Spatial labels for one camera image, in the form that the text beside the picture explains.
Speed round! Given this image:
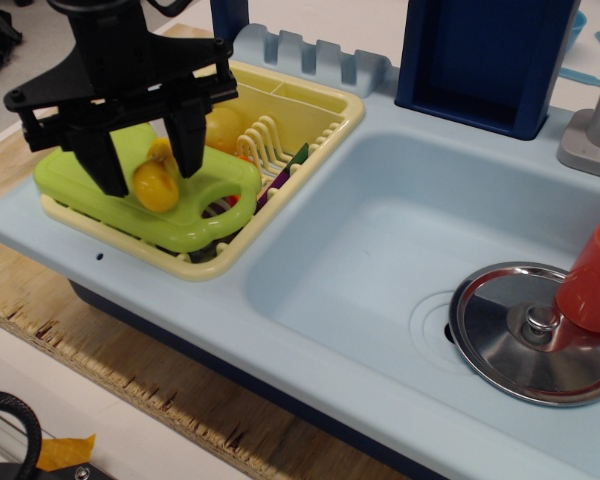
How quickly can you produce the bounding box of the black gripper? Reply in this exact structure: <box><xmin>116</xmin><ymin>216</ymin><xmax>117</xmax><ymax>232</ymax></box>
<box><xmin>4</xmin><ymin>1</ymin><xmax>237</xmax><ymax>197</ymax></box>

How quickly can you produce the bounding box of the green plastic cutting board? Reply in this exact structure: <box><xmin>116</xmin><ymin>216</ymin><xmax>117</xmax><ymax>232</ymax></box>
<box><xmin>34</xmin><ymin>124</ymin><xmax>261</xmax><ymax>253</ymax></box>

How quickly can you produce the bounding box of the wooden board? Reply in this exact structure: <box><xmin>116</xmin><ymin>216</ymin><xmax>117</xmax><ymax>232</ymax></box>
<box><xmin>0</xmin><ymin>22</ymin><xmax>411</xmax><ymax>480</ymax></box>

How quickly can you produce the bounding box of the yellow toy lemon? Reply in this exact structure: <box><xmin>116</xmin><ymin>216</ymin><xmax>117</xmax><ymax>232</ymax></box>
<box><xmin>205</xmin><ymin>107</ymin><xmax>243</xmax><ymax>154</ymax></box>

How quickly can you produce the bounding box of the cream dish rack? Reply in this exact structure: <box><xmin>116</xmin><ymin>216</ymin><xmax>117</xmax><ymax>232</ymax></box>
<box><xmin>34</xmin><ymin>61</ymin><xmax>365</xmax><ymax>281</ymax></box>

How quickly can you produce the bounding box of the purple toy vegetable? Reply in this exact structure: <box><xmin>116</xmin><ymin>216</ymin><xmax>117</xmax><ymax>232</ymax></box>
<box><xmin>255</xmin><ymin>143</ymin><xmax>309</xmax><ymax>213</ymax></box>

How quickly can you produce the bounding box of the light blue toy sink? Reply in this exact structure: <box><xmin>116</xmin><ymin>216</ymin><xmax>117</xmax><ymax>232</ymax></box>
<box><xmin>0</xmin><ymin>22</ymin><xmax>600</xmax><ymax>480</ymax></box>

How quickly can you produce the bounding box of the yellow tape piece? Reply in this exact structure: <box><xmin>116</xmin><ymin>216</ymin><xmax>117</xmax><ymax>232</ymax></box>
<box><xmin>36</xmin><ymin>434</ymin><xmax>97</xmax><ymax>472</ymax></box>

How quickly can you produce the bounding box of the dark blue box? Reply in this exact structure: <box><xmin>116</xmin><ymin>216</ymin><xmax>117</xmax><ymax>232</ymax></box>
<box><xmin>395</xmin><ymin>0</ymin><xmax>580</xmax><ymax>140</ymax></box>

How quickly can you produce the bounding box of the steel pot lid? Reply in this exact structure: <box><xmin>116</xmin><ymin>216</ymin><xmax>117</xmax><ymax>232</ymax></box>
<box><xmin>449</xmin><ymin>262</ymin><xmax>600</xmax><ymax>406</ymax></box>

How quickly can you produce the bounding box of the grey toy faucet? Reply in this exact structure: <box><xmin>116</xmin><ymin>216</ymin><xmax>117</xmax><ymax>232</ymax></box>
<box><xmin>557</xmin><ymin>97</ymin><xmax>600</xmax><ymax>177</ymax></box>

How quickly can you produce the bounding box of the orange plastic cup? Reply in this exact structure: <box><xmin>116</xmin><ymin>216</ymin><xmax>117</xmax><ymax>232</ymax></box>
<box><xmin>556</xmin><ymin>225</ymin><xmax>600</xmax><ymax>333</ymax></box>

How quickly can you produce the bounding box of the dark blue post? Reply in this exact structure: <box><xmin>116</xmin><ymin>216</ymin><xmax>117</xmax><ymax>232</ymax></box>
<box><xmin>210</xmin><ymin>0</ymin><xmax>250</xmax><ymax>47</ymax></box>

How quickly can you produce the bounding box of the black cable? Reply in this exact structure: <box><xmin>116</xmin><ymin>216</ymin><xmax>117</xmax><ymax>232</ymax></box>
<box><xmin>0</xmin><ymin>390</ymin><xmax>43</xmax><ymax>480</ymax></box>

